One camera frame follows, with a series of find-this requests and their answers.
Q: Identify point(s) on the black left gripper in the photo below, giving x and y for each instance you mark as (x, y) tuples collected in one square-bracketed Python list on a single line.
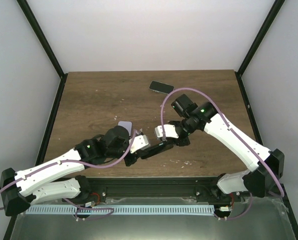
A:
[(129, 161)]

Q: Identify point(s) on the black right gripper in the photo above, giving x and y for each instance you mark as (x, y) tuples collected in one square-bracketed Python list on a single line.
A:
[(185, 142)]

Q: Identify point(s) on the black phone case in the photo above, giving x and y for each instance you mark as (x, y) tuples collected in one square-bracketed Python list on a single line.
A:
[(155, 149)]

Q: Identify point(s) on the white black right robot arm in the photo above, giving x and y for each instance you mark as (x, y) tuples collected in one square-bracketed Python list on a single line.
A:
[(264, 166)]

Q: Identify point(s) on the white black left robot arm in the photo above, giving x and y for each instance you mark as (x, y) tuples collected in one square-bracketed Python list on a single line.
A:
[(21, 189)]

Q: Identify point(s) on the lavender phone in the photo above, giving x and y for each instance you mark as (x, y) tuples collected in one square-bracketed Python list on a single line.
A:
[(127, 125)]

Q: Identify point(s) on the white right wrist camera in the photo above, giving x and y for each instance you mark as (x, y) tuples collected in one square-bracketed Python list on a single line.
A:
[(168, 131)]

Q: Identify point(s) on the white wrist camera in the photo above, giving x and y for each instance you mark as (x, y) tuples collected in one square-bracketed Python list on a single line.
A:
[(141, 142), (168, 131)]

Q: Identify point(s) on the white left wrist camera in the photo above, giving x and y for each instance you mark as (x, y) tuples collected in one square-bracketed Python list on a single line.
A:
[(141, 142)]

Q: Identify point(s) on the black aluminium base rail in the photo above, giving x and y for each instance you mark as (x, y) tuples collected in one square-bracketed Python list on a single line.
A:
[(201, 189)]

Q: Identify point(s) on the light blue slotted cable duct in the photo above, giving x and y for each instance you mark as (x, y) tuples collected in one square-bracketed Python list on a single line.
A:
[(61, 209)]

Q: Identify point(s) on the black frame post right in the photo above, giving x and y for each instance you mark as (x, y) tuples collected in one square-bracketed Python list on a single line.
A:
[(272, 14)]

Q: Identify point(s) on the black frame post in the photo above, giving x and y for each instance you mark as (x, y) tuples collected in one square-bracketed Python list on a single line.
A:
[(33, 22), (272, 14)]

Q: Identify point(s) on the black frame post left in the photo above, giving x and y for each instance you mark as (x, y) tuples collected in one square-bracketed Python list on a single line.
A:
[(33, 22)]

